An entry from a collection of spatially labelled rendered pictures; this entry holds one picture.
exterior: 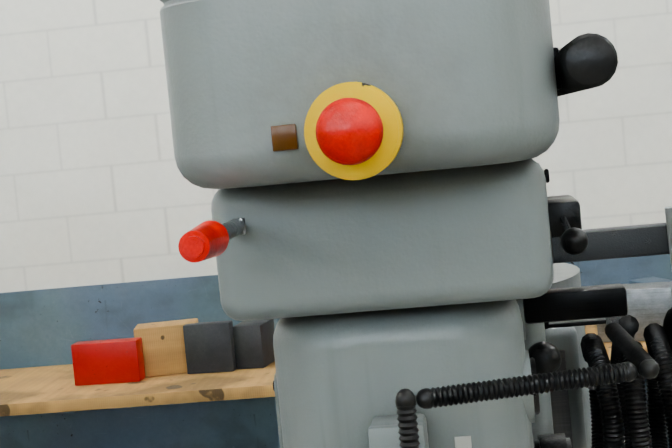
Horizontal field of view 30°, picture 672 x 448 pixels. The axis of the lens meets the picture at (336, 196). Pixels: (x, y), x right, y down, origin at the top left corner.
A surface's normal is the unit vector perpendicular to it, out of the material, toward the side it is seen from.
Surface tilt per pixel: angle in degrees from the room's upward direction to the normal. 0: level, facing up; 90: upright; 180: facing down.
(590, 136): 90
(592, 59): 90
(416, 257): 90
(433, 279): 90
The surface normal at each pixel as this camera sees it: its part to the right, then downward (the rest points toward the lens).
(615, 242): -0.11, 0.06
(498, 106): 0.18, 0.04
